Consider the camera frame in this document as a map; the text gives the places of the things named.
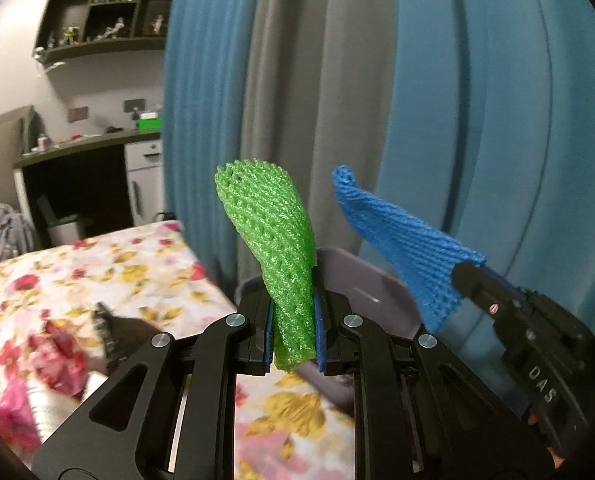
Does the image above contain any green foam fruit net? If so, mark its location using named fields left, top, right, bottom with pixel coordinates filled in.
left=214, top=159, right=317, bottom=370

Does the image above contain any blue foam fruit net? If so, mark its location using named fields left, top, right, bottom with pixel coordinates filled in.
left=332, top=166, right=487, bottom=333

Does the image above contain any purple plastic trash bin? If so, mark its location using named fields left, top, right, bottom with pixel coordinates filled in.
left=295, top=246, right=421, bottom=416

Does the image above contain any black crumpled wrapper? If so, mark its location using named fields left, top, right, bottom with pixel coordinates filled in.
left=90, top=302, right=162, bottom=377

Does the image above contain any white drawer cabinet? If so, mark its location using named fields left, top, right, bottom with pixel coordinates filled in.
left=125, top=139, right=166, bottom=226

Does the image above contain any small white waste bin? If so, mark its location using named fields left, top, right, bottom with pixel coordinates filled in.
left=37, top=195, right=86, bottom=246

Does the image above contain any green and white box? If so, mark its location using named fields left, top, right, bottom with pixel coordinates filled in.
left=136, top=112, right=162, bottom=131

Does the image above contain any floral bed sheet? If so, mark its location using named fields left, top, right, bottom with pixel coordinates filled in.
left=0, top=221, right=355, bottom=479

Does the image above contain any pink plastic wrapper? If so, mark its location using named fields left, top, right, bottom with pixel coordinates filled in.
left=0, top=321, right=106, bottom=455

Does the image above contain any blue and grey curtain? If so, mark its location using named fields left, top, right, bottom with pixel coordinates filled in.
left=163, top=0, right=595, bottom=328

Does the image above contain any purple crumpled blanket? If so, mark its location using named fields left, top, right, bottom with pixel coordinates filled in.
left=0, top=198, right=36, bottom=273

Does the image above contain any grey upholstered headboard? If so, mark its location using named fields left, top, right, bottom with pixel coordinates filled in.
left=0, top=105, right=35, bottom=209

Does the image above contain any dark desk with white frame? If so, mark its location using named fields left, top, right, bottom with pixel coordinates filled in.
left=13, top=131, right=163, bottom=248

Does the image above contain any dark wall display shelf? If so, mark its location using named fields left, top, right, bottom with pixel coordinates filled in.
left=32, top=0, right=171, bottom=66

